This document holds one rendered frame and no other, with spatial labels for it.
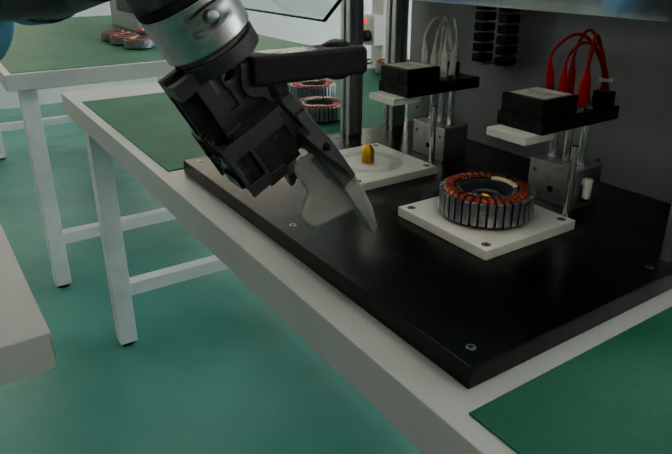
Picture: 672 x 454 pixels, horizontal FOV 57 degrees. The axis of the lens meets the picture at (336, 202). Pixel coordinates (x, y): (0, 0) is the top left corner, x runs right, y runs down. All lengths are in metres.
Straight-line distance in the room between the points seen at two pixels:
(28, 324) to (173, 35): 0.32
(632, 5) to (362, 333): 0.44
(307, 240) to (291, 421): 0.96
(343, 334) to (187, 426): 1.10
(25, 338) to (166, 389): 1.15
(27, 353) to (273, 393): 1.12
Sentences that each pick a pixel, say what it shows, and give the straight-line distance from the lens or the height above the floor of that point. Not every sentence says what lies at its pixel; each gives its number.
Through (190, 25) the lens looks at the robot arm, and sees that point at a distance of 0.47.
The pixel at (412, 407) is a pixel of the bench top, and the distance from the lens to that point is 0.53.
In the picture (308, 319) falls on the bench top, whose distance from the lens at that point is 0.64.
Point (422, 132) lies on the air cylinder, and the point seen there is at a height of 0.81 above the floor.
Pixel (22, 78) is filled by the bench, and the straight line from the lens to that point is 2.09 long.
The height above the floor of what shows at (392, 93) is 0.88.
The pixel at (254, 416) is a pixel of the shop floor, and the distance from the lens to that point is 1.64.
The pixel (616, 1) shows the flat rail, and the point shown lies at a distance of 0.75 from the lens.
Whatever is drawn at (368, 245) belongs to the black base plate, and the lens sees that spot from 0.69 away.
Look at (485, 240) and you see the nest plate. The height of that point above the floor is 0.78.
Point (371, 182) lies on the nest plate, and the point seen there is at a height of 0.78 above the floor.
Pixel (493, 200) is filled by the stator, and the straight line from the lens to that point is 0.71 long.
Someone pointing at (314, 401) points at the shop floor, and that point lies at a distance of 1.68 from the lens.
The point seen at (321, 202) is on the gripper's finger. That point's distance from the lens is 0.53.
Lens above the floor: 1.07
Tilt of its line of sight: 22 degrees down
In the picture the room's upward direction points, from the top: straight up
